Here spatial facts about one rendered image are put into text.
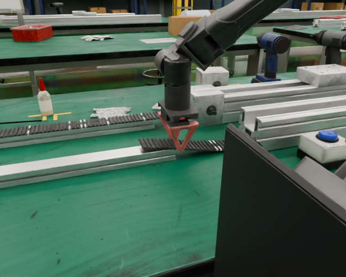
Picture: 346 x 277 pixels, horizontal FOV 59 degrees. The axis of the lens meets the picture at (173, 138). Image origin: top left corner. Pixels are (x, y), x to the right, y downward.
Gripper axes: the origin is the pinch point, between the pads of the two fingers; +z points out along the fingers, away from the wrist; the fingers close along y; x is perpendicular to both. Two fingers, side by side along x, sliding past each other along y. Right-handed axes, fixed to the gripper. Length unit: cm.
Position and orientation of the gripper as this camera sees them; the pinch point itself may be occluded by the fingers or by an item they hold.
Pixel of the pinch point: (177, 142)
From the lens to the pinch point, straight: 71.7
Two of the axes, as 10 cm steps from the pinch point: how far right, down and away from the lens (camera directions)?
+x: -9.5, 1.4, -2.8
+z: 0.0, 9.0, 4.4
